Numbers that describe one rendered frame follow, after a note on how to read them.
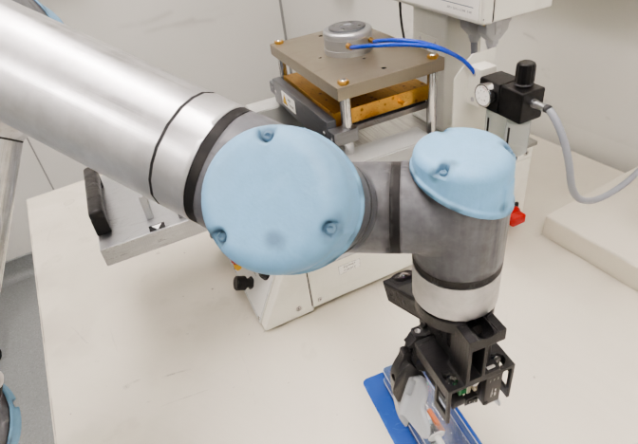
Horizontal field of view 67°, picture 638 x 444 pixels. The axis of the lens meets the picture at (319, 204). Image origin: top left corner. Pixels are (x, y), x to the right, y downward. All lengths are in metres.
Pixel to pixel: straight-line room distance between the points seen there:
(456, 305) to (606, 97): 0.87
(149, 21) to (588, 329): 1.91
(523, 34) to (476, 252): 0.98
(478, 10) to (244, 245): 0.59
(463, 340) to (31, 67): 0.37
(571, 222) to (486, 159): 0.63
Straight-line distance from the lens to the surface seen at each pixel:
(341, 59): 0.79
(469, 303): 0.42
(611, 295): 0.91
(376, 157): 0.73
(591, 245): 0.94
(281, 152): 0.23
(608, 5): 1.19
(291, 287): 0.78
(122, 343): 0.90
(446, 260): 0.39
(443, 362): 0.49
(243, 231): 0.23
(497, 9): 0.77
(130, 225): 0.75
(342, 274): 0.81
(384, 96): 0.78
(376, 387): 0.74
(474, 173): 0.34
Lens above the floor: 1.36
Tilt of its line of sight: 35 degrees down
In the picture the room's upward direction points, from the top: 8 degrees counter-clockwise
